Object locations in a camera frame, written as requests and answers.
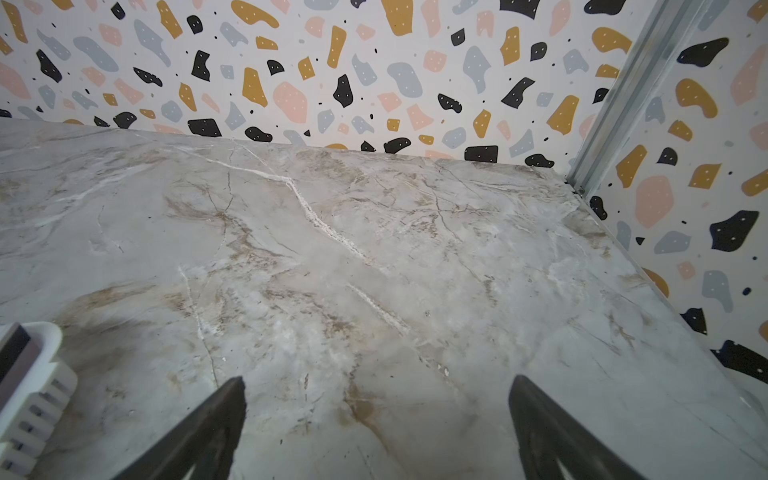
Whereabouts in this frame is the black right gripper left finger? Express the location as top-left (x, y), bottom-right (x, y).
top-left (116, 376), bottom-right (247, 480)

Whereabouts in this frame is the aluminium corner post right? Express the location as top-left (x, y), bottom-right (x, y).
top-left (566, 0), bottom-right (711, 198)

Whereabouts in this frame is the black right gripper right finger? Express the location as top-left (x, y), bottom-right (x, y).
top-left (508, 375), bottom-right (642, 479)

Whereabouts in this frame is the white plastic slotted basket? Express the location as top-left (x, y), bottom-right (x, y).
top-left (1, 322), bottom-right (78, 479)

